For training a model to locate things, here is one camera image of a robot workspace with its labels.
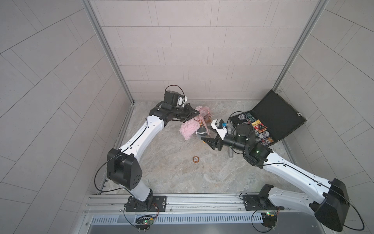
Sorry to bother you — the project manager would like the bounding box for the pink quilted bag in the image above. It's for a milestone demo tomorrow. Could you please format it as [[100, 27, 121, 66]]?
[[179, 106, 212, 140]]

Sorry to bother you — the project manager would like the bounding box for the grey yellow plush keychain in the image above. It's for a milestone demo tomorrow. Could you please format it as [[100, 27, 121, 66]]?
[[196, 126, 209, 139]]

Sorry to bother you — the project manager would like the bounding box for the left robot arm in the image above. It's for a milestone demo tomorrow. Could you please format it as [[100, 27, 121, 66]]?
[[106, 103, 199, 202]]

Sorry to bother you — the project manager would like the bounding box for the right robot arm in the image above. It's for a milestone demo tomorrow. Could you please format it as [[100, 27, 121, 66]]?
[[202, 120, 350, 232]]

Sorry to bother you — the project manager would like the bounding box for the silver metal cylinder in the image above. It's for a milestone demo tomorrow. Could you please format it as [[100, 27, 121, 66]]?
[[227, 122, 234, 159]]

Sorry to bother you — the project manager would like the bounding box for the small tape roll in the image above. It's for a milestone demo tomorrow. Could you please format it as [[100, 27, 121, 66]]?
[[192, 156, 200, 163]]

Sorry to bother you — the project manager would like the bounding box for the black open case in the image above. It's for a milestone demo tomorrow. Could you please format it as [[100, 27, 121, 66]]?
[[228, 90, 306, 146]]

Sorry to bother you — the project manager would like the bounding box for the right circuit board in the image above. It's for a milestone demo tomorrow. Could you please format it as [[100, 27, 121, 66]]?
[[261, 213, 278, 228]]

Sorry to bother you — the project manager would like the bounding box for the circuit board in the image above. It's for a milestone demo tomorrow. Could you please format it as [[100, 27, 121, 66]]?
[[261, 213, 278, 228], [135, 215, 155, 230]]

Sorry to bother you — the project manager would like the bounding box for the left circuit board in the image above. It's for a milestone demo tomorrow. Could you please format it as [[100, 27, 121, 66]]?
[[135, 215, 155, 230]]

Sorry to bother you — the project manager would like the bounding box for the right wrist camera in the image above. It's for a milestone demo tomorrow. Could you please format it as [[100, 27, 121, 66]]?
[[211, 119, 228, 140]]

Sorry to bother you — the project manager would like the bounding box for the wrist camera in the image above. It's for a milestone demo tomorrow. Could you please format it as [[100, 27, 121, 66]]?
[[164, 91, 188, 107], [211, 119, 228, 140]]

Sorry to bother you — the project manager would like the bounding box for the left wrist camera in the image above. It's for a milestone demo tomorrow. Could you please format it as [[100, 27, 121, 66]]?
[[164, 91, 188, 107]]

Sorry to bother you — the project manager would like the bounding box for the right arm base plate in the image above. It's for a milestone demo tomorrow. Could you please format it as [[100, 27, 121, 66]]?
[[239, 184, 284, 211]]

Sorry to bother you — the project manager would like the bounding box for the aluminium rail frame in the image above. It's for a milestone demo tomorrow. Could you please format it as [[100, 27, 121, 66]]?
[[73, 193, 331, 234]]

